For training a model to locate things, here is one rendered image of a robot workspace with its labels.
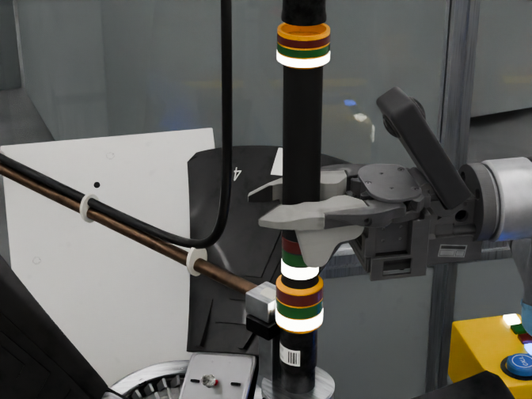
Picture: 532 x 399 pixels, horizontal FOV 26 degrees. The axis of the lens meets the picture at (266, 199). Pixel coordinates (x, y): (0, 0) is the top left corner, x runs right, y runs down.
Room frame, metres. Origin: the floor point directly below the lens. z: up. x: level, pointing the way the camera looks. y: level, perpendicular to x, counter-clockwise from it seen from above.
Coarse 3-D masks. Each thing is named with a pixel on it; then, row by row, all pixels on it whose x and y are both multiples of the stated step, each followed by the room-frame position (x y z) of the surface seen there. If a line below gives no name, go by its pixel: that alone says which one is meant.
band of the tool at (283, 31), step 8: (280, 32) 0.89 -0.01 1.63; (288, 32) 0.92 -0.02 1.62; (296, 32) 0.92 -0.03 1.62; (312, 32) 0.92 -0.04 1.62; (320, 32) 0.92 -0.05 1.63; (328, 32) 0.89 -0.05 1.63; (304, 40) 0.88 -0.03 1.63; (296, 48) 0.88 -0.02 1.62; (312, 48) 0.88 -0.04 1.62; (288, 56) 0.88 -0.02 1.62; (320, 56) 0.88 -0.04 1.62
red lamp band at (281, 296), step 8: (280, 296) 0.89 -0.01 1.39; (288, 296) 0.88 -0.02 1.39; (296, 296) 0.88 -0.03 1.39; (304, 296) 0.88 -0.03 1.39; (312, 296) 0.88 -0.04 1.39; (320, 296) 0.89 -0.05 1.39; (288, 304) 0.88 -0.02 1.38; (296, 304) 0.88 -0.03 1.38; (304, 304) 0.88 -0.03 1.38; (312, 304) 0.88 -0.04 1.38
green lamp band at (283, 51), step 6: (282, 48) 0.89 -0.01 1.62; (288, 48) 0.88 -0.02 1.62; (324, 48) 0.89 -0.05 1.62; (282, 54) 0.89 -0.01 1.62; (288, 54) 0.88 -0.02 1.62; (294, 54) 0.88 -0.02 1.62; (300, 54) 0.88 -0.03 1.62; (306, 54) 0.88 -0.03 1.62; (312, 54) 0.88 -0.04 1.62; (318, 54) 0.88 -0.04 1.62; (324, 54) 0.89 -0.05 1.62
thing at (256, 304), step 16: (256, 288) 0.93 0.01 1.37; (272, 288) 0.93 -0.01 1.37; (256, 304) 0.92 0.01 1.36; (272, 304) 0.91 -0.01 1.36; (256, 320) 0.91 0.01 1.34; (272, 320) 0.91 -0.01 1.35; (272, 336) 0.90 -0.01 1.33; (272, 352) 0.90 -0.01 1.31; (272, 368) 0.90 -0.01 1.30; (320, 368) 0.93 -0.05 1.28; (272, 384) 0.90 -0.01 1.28; (320, 384) 0.90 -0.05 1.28
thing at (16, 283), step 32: (0, 256) 0.94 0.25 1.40; (0, 288) 0.93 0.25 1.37; (0, 320) 0.92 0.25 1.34; (32, 320) 0.92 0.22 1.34; (0, 352) 0.91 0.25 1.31; (32, 352) 0.91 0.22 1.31; (64, 352) 0.90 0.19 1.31; (0, 384) 0.91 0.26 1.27; (32, 384) 0.90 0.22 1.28; (64, 384) 0.90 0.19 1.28; (96, 384) 0.89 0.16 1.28
